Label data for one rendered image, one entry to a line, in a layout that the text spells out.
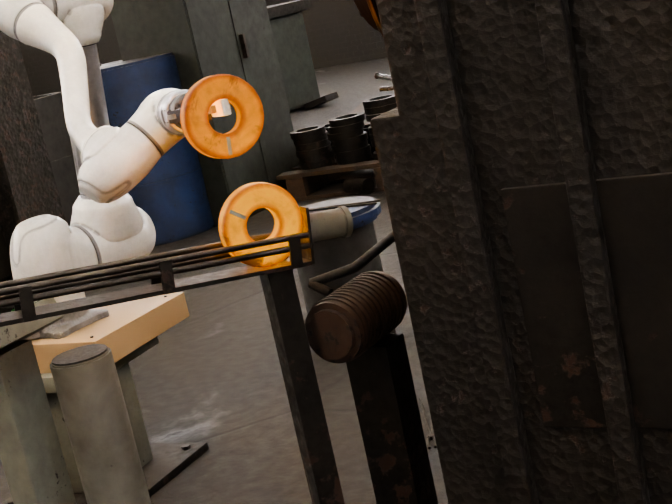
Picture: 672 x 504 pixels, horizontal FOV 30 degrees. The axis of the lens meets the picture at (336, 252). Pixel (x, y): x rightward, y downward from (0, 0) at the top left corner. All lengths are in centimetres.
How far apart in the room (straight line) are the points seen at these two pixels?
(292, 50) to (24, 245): 766
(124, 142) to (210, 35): 365
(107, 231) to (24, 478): 80
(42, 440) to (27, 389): 11
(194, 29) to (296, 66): 453
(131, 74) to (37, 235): 303
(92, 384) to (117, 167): 45
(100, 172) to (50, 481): 63
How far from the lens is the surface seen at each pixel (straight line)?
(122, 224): 316
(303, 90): 1063
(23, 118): 547
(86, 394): 243
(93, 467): 248
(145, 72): 604
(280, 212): 231
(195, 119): 232
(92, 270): 225
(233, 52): 634
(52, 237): 306
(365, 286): 244
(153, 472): 320
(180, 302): 320
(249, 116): 235
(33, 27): 292
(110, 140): 260
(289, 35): 1058
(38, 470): 258
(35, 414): 257
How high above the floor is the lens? 114
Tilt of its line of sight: 13 degrees down
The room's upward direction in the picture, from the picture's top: 12 degrees counter-clockwise
